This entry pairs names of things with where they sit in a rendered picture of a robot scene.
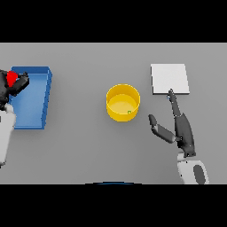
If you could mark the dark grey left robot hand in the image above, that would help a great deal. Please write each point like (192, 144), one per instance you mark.
(16, 85)

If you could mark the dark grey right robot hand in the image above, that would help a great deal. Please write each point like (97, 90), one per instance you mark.
(184, 130)

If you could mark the red beaker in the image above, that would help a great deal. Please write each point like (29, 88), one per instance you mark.
(11, 78)

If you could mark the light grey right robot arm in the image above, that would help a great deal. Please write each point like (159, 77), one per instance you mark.
(192, 171)

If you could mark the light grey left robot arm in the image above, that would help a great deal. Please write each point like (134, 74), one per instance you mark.
(5, 130)

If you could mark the pale square measuring scale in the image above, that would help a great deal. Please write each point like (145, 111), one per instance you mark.
(170, 78)

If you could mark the yellow bowl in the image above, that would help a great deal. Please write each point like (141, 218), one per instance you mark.
(123, 103)

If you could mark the blue tray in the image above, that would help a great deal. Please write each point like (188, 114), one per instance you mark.
(31, 99)

